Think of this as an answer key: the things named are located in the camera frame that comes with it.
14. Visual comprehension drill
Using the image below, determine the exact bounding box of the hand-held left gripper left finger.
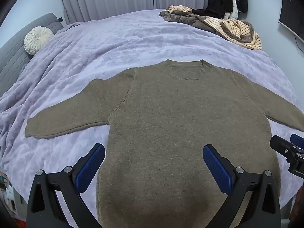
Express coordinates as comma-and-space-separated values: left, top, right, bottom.
26, 143, 105, 228

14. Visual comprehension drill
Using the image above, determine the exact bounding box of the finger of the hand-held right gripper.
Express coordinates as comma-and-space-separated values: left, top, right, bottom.
290, 134, 304, 150
270, 135, 292, 159

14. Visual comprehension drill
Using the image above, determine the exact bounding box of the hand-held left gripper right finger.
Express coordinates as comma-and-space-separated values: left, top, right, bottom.
203, 144, 281, 228

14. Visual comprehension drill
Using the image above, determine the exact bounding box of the olive brown knit sweater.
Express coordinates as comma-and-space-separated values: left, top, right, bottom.
25, 59, 304, 228

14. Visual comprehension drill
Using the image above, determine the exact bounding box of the cluttered bedside shelf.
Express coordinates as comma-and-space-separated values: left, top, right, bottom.
0, 167, 27, 228

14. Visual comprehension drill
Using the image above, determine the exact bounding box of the lavender fleece blanket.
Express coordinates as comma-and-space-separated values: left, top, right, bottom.
0, 9, 304, 220

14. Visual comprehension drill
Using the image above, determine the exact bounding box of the cream striped garment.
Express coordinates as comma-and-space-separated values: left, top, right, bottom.
169, 5, 262, 50

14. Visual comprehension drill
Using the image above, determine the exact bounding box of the round white pleated cushion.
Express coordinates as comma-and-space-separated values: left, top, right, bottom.
24, 27, 55, 56

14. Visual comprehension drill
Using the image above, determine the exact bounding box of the grey quilted headboard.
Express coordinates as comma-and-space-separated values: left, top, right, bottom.
0, 13, 64, 98

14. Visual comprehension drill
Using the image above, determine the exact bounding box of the white hanging garment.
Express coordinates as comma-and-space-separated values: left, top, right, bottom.
223, 0, 239, 20

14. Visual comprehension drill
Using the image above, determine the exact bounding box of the brown fleece garment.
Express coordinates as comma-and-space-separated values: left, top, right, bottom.
159, 9, 255, 44

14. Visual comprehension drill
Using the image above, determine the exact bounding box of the black cloth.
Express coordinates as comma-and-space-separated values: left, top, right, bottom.
191, 8, 215, 17

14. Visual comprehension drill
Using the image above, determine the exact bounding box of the black hanging jacket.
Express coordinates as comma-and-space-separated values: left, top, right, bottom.
206, 0, 249, 19

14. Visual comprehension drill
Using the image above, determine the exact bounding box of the black screen cable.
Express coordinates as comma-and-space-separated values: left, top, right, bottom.
294, 34, 304, 54

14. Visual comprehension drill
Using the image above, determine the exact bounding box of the black wall screen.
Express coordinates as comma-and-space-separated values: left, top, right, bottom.
278, 0, 304, 50

